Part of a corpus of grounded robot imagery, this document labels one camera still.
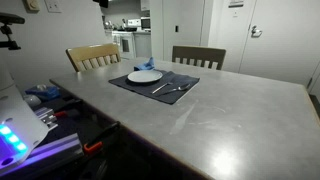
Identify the blue folded napkin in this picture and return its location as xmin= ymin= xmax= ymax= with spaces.
xmin=133 ymin=56 xmax=156 ymax=72

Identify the silver door handle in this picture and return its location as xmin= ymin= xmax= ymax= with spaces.
xmin=250 ymin=25 xmax=263 ymax=38

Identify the white bowl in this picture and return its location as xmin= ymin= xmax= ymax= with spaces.
xmin=23 ymin=94 xmax=42 ymax=108

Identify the white kitchen stove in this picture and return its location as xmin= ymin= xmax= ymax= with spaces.
xmin=111 ymin=30 xmax=137 ymax=60

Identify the silver fork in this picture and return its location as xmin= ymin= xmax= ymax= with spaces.
xmin=151 ymin=81 xmax=174 ymax=95

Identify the red handled tool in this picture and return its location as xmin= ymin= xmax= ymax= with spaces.
xmin=53 ymin=108 xmax=81 ymax=119

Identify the dark blue placemat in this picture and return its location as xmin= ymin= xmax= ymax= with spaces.
xmin=108 ymin=69 xmax=201 ymax=106

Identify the white door with sign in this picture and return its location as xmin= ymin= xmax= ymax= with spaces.
xmin=208 ymin=0 xmax=258 ymax=74

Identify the black camera on mount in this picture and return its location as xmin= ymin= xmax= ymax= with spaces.
xmin=0 ymin=12 xmax=26 ymax=51

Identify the black hanging object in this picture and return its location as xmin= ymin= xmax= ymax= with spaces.
xmin=92 ymin=0 xmax=110 ymax=9

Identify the light wooden chair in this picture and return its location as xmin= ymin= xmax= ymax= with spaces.
xmin=65 ymin=42 xmax=122 ymax=73

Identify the silver spoon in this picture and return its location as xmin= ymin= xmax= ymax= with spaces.
xmin=154 ymin=83 xmax=192 ymax=98

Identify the door sign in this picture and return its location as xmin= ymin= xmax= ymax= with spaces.
xmin=228 ymin=0 xmax=245 ymax=8

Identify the beige wall thermostat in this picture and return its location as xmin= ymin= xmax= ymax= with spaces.
xmin=22 ymin=0 xmax=41 ymax=14

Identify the silver kettle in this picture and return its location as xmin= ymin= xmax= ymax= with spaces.
xmin=103 ymin=20 xmax=114 ymax=31

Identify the microwave oven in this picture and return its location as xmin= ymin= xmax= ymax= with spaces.
xmin=140 ymin=17 xmax=152 ymax=31

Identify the white round plate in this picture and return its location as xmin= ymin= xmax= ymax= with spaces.
xmin=126 ymin=69 xmax=164 ymax=84

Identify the blue tissue box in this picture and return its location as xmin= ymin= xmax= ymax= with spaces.
xmin=25 ymin=84 xmax=62 ymax=102

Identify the black orange clamp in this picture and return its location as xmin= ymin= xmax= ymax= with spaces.
xmin=83 ymin=121 xmax=121 ymax=155

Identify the dark brown wooden chair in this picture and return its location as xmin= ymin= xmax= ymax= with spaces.
xmin=171 ymin=45 xmax=227 ymax=71

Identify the white door with handle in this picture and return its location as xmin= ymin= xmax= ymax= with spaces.
xmin=238 ymin=0 xmax=320 ymax=87

